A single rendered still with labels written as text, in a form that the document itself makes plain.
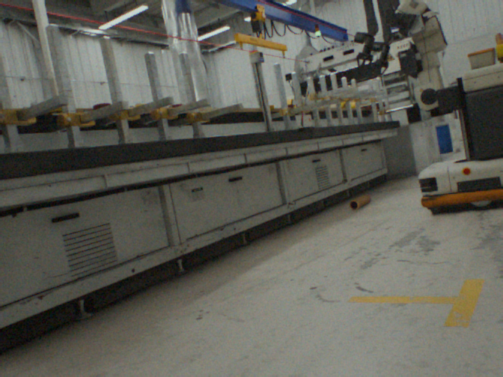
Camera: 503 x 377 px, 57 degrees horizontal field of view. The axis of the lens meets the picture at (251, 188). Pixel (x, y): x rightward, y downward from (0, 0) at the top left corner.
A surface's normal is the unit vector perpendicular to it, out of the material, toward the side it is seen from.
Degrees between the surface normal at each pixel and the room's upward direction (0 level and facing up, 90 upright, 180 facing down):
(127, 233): 90
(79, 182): 90
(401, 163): 90
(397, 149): 90
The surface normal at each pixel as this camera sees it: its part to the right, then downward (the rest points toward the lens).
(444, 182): -0.48, 0.14
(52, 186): 0.82, -0.13
